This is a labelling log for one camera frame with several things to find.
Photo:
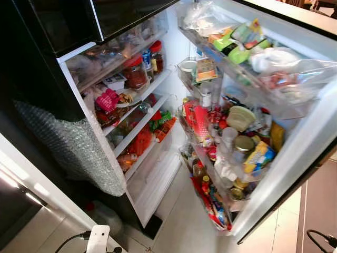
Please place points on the yellow blue snack packet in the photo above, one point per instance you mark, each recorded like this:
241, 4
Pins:
259, 158

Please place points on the glass fridge shelf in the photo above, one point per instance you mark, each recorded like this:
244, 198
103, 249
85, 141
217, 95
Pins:
152, 84
142, 124

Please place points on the bubble wrap sheet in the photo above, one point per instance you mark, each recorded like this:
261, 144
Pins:
73, 153

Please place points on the glass jar red lid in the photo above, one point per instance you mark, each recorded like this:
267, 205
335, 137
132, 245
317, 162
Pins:
136, 74
156, 58

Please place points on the black fridge foot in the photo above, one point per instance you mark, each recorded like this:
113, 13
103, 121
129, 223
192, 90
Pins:
152, 227

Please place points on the clear plastic bottle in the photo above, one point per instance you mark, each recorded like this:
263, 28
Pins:
225, 158

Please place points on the glossy black cabinet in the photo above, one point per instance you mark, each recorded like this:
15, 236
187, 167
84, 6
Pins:
13, 216

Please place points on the clear crisper drawer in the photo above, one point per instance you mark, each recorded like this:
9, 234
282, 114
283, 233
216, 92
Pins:
158, 184

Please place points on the red net bag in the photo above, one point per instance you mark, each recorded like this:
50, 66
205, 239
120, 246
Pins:
140, 141

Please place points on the clear plastic fridge drawer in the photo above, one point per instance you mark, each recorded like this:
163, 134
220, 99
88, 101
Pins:
105, 58

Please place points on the dark wooden chair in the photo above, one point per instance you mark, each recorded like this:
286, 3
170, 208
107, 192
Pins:
326, 5

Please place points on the small white lidded cup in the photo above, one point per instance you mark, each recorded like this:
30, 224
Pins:
187, 65

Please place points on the clear plastic bag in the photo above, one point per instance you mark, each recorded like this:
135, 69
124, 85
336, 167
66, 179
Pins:
202, 18

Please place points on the yellow green label packet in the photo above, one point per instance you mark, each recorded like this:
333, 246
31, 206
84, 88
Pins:
206, 69

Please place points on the green tub black label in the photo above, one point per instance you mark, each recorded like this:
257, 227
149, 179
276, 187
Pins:
230, 50

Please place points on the red carton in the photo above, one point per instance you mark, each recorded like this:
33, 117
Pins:
196, 118

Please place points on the glass jar gold lid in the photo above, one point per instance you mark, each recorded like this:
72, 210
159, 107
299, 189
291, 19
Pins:
244, 146

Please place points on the fridge door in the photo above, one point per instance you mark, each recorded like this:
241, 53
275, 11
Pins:
310, 132

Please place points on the black fridge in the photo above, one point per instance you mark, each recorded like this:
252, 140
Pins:
42, 63

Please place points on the red brown snack packet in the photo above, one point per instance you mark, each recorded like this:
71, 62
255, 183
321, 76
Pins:
111, 118

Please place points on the orange red flat packet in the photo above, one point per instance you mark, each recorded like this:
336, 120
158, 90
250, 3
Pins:
166, 130

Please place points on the green snack packet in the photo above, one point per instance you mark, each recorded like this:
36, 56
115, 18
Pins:
159, 121

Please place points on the green red printed packet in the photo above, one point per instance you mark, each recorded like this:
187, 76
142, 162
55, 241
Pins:
250, 34

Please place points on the white printed box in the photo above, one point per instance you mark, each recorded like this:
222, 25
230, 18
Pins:
114, 81

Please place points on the round lidded plastic container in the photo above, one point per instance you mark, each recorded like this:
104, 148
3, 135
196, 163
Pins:
241, 118

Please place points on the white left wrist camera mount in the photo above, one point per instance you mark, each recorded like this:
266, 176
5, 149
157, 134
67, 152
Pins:
98, 240

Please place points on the pink sausage tube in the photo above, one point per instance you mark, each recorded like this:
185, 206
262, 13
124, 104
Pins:
127, 158

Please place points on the pink packet bundle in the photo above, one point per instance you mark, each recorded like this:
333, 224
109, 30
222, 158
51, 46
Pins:
107, 100

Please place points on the white crumpled bag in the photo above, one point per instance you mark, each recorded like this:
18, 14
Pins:
274, 59

